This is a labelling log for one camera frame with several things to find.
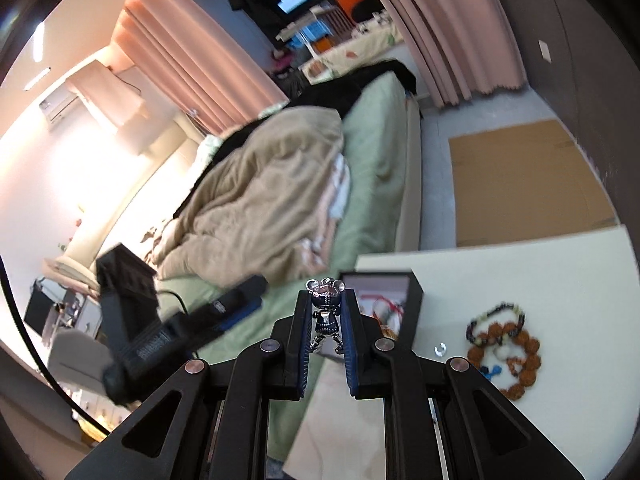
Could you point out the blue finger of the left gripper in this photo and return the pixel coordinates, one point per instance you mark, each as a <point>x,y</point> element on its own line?
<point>233,306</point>

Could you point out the black clothing on bed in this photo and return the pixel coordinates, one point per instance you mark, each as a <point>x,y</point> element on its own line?
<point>343,92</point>

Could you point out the beige blanket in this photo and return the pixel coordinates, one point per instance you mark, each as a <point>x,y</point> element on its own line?
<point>264,209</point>

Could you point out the cardboard sheet on floor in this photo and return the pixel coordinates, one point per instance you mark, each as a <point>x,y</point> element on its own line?
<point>524,182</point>

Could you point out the silver bear charm keychain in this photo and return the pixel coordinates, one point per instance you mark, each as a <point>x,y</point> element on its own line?
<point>326,298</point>

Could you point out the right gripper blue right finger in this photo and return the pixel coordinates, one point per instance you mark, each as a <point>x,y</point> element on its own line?
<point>356,342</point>

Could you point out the floral patterned bedding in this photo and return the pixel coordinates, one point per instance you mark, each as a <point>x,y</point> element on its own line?
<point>369,40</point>

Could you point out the white wall socket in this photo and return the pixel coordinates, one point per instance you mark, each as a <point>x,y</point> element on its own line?
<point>545,51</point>

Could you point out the black jewelry box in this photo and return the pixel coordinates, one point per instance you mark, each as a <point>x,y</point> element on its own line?
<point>393,298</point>

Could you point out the pink curtain right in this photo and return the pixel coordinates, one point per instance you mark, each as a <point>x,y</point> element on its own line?
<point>461,47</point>

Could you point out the pink curtain left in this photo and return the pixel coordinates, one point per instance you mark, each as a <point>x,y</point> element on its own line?
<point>194,62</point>

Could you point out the pink curtain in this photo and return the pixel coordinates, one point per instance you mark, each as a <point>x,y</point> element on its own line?
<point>461,47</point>
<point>194,62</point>

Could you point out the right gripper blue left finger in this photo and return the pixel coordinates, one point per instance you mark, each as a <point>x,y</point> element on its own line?
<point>298,348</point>

